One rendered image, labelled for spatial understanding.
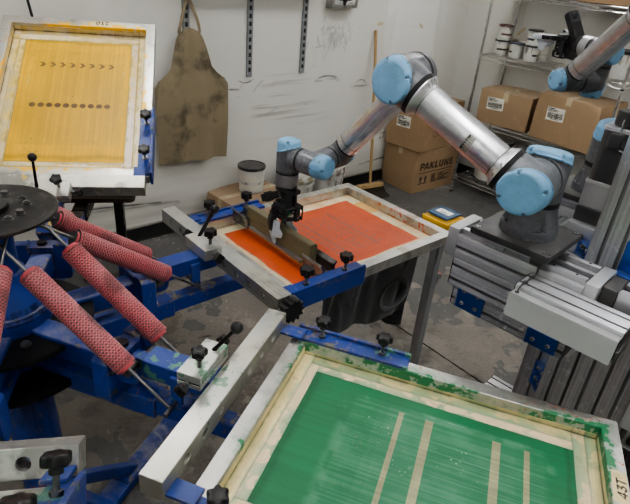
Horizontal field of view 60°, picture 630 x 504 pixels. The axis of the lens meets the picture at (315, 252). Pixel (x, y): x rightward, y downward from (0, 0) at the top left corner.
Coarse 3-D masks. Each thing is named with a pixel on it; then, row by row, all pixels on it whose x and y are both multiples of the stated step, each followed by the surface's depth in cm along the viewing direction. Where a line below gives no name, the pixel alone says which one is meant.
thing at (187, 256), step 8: (168, 256) 163; (176, 256) 164; (184, 256) 164; (192, 256) 164; (168, 264) 159; (176, 264) 160; (184, 264) 162; (200, 264) 166; (208, 264) 168; (216, 264) 170; (176, 272) 161; (184, 272) 163; (168, 280) 160
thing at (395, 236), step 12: (372, 228) 212; (384, 228) 212; (396, 228) 213; (312, 240) 199; (396, 240) 204; (408, 240) 205; (276, 252) 189; (324, 252) 191; (360, 252) 193; (372, 252) 194; (276, 264) 181; (288, 264) 182; (300, 264) 183; (336, 264) 185; (288, 276) 175; (300, 276) 176; (312, 276) 176
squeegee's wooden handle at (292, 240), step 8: (248, 208) 195; (256, 208) 194; (248, 216) 197; (256, 216) 192; (264, 216) 189; (256, 224) 194; (264, 224) 190; (280, 224) 184; (264, 232) 191; (288, 232) 180; (296, 232) 180; (280, 240) 185; (288, 240) 181; (296, 240) 178; (304, 240) 175; (288, 248) 182; (296, 248) 179; (304, 248) 175; (312, 248) 174; (312, 256) 175
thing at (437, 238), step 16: (320, 192) 230; (336, 192) 235; (352, 192) 237; (384, 208) 224; (400, 208) 222; (208, 224) 197; (224, 224) 202; (416, 224) 213; (432, 224) 211; (224, 240) 186; (432, 240) 199; (384, 256) 185; (400, 256) 188; (416, 256) 195; (368, 272) 179
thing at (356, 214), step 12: (336, 204) 229; (348, 204) 230; (312, 216) 217; (348, 216) 219; (360, 216) 220; (372, 216) 221; (240, 240) 194; (252, 240) 195; (264, 240) 196; (252, 252) 187; (264, 252) 188
